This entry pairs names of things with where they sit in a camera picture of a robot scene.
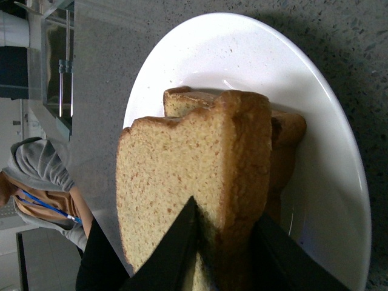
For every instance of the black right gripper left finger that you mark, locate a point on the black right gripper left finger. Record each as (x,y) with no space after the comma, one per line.
(172,264)

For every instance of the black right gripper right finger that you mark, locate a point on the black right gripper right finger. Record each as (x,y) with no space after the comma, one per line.
(279,263)

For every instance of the white round plate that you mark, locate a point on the white round plate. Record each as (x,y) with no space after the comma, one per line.
(325,206)

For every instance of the bread slice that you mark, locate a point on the bread slice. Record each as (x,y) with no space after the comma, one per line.
(218,155)
(288,130)

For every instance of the person in grey hoodie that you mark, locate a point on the person in grey hoodie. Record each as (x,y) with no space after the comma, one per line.
(44,194)

